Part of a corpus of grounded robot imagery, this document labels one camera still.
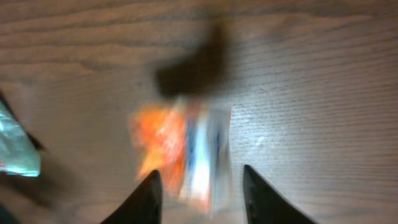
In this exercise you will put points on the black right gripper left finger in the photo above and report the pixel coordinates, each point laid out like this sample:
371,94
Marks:
143,206

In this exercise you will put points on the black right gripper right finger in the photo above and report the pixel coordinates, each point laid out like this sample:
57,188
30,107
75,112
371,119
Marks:
264,205

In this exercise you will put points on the white green packet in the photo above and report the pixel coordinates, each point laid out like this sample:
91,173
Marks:
18,154

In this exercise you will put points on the orange tissue pack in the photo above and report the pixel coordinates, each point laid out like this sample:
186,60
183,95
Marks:
187,141

